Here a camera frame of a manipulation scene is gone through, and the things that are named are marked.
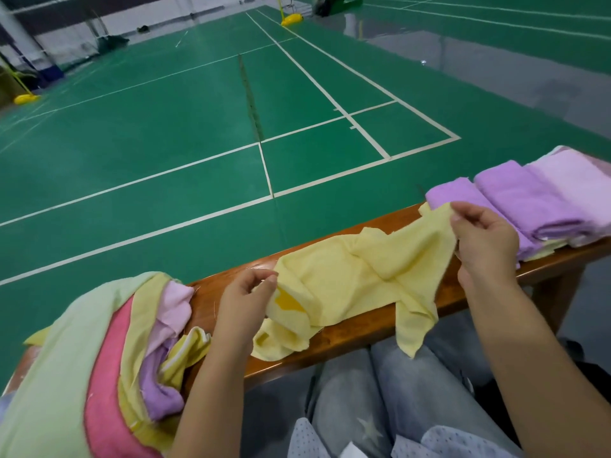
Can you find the hot pink towel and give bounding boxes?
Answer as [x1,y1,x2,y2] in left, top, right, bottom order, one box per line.
[84,295,164,458]

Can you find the light green striped towel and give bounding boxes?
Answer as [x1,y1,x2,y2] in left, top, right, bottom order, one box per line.
[0,272,160,458]

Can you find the brown wooden bench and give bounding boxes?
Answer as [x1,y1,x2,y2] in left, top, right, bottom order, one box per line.
[181,200,611,393]

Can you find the person's right hand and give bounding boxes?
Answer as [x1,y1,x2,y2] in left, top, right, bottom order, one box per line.
[449,202,523,289]

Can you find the black sports bag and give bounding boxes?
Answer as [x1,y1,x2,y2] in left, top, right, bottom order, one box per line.
[313,0,365,18]

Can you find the person's left hand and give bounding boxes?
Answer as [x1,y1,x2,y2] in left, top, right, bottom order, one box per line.
[212,268,281,355]

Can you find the pale yellow towel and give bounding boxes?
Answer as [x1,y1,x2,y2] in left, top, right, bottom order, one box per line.
[251,203,458,363]
[23,274,183,451]
[523,239,571,262]

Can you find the person's grey trousers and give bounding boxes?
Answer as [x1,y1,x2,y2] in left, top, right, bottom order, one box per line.
[309,314,523,458]

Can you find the purple towel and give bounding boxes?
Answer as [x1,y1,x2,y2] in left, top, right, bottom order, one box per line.
[138,342,186,424]
[425,177,542,262]
[474,160,595,243]

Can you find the yellow white striped cloth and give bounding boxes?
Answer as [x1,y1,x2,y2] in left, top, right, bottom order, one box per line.
[157,325,214,390]

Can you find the person's right forearm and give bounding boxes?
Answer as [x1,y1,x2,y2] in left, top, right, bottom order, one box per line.
[466,272,611,458]

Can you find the person's left forearm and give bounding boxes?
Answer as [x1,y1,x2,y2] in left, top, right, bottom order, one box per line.
[169,338,252,458]

